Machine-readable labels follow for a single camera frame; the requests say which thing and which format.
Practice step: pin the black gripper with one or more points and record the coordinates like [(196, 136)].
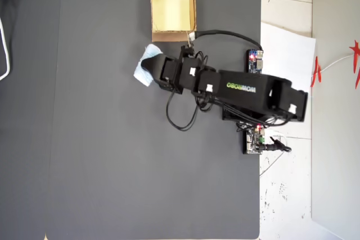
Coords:
[(175, 88)]

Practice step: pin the light blue yarn block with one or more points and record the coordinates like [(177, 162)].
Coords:
[(140, 78)]

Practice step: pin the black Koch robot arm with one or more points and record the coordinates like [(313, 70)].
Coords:
[(244, 94)]

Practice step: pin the open cardboard box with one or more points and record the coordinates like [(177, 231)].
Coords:
[(168, 36)]

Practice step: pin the black textured mat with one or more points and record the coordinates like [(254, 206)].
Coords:
[(112, 138)]

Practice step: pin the blue circuit board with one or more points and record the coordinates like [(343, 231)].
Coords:
[(254, 64)]

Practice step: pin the motor controller board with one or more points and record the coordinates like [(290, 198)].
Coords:
[(251, 141)]

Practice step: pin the white paper sheet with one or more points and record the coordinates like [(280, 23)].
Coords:
[(281, 54)]

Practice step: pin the black power plug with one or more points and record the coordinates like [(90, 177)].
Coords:
[(274, 147)]

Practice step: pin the light grey flat panel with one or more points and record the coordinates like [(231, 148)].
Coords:
[(337, 167)]

